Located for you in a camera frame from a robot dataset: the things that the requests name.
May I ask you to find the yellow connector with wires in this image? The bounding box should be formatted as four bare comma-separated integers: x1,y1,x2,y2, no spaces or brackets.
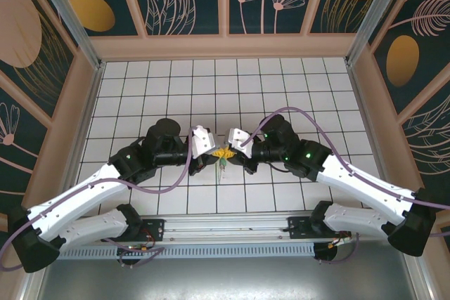
325,236,353,250

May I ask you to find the grey metal sheet panel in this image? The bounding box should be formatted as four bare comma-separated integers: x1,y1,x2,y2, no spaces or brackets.
27,257,426,300

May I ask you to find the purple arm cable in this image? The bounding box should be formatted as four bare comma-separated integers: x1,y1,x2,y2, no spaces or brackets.
240,107,450,265
0,126,198,272

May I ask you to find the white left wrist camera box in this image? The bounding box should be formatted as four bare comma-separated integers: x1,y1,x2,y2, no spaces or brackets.
191,124,216,157

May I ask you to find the aluminium frame post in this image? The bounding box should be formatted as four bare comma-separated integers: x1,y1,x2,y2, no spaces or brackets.
345,0,416,67
27,0,105,71

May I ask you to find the silver key with green tag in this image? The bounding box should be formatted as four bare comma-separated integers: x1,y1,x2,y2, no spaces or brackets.
217,157,229,184

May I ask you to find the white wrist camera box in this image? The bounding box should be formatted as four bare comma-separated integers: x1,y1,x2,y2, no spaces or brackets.
191,124,216,157
224,127,253,159

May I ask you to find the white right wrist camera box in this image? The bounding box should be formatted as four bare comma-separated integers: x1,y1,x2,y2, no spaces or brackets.
224,127,253,159

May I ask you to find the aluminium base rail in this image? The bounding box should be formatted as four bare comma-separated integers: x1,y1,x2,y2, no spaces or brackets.
33,210,421,244

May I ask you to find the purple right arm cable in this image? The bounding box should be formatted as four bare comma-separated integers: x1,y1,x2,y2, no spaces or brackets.
240,107,450,265

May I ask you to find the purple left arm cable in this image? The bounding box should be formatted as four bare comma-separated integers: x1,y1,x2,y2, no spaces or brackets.
0,126,198,272

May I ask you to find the grey slotted cable duct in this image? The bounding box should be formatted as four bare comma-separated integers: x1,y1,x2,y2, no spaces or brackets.
56,242,317,259

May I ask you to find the small circuit board with wires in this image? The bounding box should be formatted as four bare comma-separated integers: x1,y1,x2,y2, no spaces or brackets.
117,242,150,256

